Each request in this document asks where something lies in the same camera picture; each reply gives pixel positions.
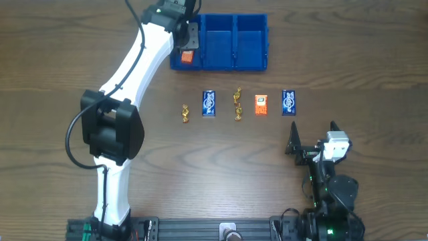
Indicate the blue tray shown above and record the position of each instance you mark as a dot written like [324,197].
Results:
[219,50]

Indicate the gold candy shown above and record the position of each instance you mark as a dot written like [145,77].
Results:
[185,114]
[237,95]
[238,112]

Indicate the orange candy box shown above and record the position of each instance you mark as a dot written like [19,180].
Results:
[261,105]
[187,57]

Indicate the blue candy pack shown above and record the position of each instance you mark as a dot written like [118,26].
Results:
[208,103]
[289,102]

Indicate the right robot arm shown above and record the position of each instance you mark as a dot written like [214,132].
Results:
[342,189]

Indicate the mounting rail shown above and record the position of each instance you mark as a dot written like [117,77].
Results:
[194,229]

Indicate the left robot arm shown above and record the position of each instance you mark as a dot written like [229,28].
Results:
[113,130]

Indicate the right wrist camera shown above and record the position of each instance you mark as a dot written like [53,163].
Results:
[334,144]

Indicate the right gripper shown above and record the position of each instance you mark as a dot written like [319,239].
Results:
[306,154]

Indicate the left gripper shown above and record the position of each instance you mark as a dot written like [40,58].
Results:
[193,35]

